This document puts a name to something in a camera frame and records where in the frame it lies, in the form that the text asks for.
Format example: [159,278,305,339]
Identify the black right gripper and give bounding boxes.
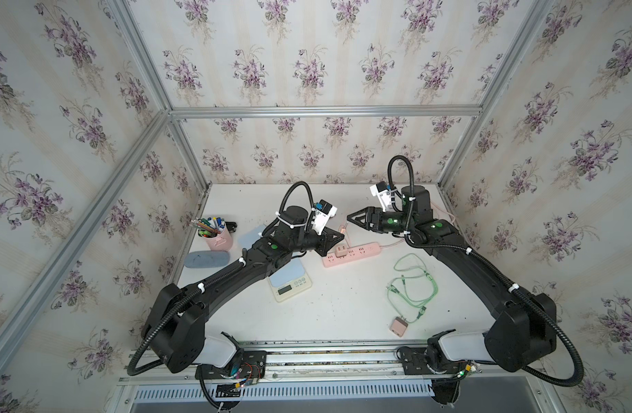
[347,207,417,236]

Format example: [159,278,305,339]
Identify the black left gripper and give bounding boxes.
[288,224,344,257]

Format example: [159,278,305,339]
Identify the pink power strip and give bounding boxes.
[322,242,382,268]

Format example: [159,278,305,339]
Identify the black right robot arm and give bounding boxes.
[347,155,584,387]

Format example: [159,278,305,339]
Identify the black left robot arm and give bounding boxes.
[127,182,344,377]

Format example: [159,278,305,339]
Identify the cream blue front electronic scale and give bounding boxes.
[269,259,312,303]

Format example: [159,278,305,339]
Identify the cream blue electronic scale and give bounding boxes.
[269,259,312,303]
[238,225,265,250]

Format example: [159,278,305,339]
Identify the cream blue rear electronic scale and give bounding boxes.
[238,225,265,250]

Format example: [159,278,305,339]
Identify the pink pen holder cup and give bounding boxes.
[206,227,233,251]

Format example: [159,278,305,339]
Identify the coloured pens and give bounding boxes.
[191,217,238,239]

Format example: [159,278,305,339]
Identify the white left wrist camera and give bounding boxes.
[311,200,338,235]

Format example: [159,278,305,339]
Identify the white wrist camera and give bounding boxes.
[311,200,338,235]
[369,181,396,212]

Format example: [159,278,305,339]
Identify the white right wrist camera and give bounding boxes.
[369,181,396,212]

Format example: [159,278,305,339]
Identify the green charging cable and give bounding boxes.
[385,252,440,322]

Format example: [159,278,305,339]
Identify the aluminium mounting rail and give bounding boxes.
[116,339,546,385]

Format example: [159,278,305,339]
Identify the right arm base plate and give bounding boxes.
[395,346,471,378]

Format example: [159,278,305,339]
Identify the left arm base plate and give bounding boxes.
[195,349,268,385]

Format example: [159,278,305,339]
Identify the aluminium enclosure frame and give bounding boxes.
[0,1,552,374]

